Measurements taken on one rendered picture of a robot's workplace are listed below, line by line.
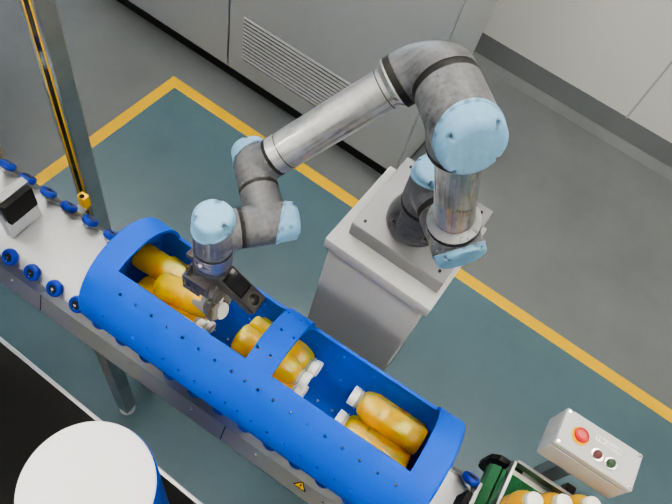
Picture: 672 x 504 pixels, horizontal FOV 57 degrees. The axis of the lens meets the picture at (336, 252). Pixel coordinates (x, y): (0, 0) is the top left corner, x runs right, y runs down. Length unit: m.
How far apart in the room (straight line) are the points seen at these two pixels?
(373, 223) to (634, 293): 2.11
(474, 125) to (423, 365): 1.91
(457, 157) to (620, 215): 2.75
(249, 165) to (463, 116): 0.42
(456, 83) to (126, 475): 1.03
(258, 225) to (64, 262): 0.81
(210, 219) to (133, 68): 2.57
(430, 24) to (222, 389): 1.71
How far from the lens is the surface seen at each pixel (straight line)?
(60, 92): 1.92
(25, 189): 1.77
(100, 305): 1.46
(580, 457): 1.62
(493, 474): 1.74
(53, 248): 1.83
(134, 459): 1.46
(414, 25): 2.61
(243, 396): 1.34
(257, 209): 1.11
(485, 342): 2.92
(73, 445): 1.49
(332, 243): 1.57
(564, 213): 3.52
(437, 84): 1.01
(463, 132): 0.96
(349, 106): 1.10
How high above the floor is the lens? 2.45
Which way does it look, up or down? 57 degrees down
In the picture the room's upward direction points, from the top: 19 degrees clockwise
